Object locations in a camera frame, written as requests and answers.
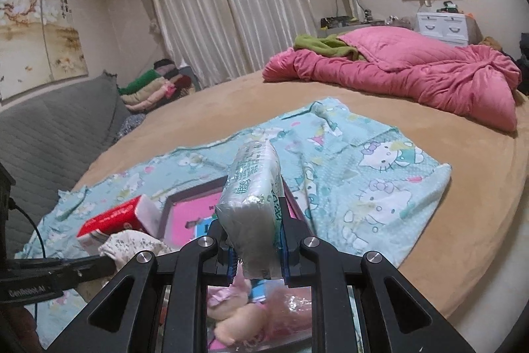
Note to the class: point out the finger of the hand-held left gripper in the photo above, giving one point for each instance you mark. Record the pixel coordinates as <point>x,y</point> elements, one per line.
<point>95,266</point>

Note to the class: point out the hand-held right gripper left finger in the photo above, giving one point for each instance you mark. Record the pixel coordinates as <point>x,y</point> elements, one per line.
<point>231,262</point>

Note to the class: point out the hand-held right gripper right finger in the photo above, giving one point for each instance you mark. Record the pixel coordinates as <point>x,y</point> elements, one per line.
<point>286,253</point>

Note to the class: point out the white floral cloth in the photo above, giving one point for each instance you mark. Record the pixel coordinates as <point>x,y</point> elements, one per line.
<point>128,243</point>

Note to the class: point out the green tissue pack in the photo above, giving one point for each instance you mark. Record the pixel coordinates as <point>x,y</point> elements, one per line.
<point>252,220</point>

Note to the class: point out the person's left forearm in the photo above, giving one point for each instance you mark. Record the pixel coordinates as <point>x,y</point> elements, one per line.
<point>20,332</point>

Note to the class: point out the red and white tissue box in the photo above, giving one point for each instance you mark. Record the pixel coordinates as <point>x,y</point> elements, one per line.
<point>111,218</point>

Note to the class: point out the orange cloth in plastic pack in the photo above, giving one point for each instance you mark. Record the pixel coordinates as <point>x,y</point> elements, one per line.
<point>289,307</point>

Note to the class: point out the beige plush with pink ribbon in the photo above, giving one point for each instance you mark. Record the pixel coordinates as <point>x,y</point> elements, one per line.
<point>235,324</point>

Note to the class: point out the pink framed box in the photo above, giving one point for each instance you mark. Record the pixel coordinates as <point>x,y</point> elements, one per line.
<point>194,208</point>

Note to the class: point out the cartoon cat printed blanket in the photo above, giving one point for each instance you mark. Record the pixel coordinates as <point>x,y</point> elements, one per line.
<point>372,179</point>

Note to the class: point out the grey padded headboard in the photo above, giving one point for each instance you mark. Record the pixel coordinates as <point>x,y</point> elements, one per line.
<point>49,138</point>

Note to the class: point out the blue floral cloth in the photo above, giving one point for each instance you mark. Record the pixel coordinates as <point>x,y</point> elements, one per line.
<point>130,125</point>

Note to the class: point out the round tan bed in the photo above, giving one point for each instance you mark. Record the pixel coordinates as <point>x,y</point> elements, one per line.
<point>248,109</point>

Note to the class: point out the pile of folded clothes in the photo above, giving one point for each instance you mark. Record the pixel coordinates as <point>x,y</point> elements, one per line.
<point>153,88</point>

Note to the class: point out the green cloth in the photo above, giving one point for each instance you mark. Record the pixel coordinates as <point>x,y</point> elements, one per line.
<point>318,45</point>

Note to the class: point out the pink quilt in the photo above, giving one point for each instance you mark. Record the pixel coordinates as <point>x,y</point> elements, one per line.
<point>413,76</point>

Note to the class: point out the cluttered side table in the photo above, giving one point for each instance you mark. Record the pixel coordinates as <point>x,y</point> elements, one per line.
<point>351,22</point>

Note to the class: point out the white curtain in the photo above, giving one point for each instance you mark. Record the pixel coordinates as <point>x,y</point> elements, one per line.
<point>227,14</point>

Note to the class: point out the white drawer cabinet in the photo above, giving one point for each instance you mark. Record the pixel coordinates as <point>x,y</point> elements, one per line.
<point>442,26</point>

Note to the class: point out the blossom wall painting panel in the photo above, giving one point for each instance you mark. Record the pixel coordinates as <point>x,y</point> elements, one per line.
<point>66,38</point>
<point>20,43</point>

